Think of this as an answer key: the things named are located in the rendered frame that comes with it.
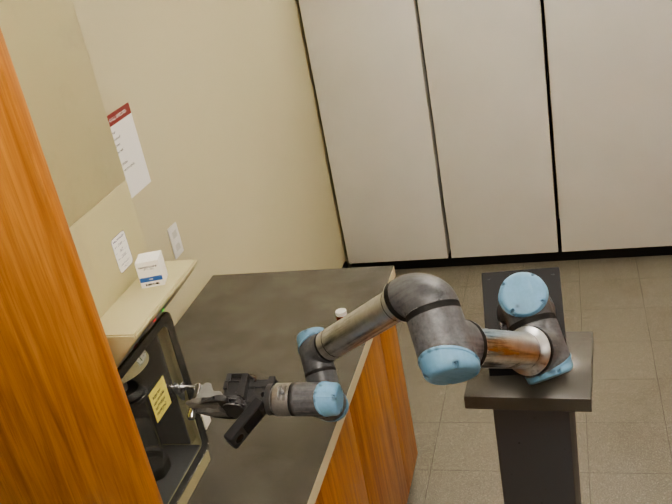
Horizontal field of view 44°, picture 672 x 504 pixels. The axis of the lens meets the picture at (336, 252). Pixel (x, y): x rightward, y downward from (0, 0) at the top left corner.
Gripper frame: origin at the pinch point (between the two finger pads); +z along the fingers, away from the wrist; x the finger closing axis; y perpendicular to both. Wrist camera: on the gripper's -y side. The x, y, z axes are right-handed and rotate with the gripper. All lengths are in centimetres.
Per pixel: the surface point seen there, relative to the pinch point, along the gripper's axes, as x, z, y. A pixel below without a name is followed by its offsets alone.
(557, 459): -61, -79, 15
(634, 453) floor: -163, -103, 61
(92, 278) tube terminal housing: 42.7, 5.3, 7.3
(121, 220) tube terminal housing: 40.2, 5.3, 24.2
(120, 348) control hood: 37.2, -2.2, -5.7
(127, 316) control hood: 36.5, -1.0, 2.1
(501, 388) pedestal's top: -39, -66, 25
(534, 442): -57, -73, 17
